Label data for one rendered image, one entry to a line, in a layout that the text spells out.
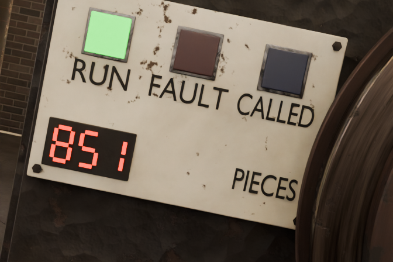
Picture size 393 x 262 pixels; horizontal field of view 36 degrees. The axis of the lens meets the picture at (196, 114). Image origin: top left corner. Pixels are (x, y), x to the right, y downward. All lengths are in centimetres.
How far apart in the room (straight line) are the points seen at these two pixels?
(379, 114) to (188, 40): 19
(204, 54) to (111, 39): 8
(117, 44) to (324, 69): 19
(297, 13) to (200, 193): 19
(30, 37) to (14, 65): 35
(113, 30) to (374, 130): 24
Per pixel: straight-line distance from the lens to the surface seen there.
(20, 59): 679
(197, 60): 55
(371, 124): 44
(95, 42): 55
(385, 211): 43
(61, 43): 56
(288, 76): 55
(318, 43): 56
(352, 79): 50
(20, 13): 681
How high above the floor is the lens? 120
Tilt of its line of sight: 5 degrees down
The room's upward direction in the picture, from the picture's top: 12 degrees clockwise
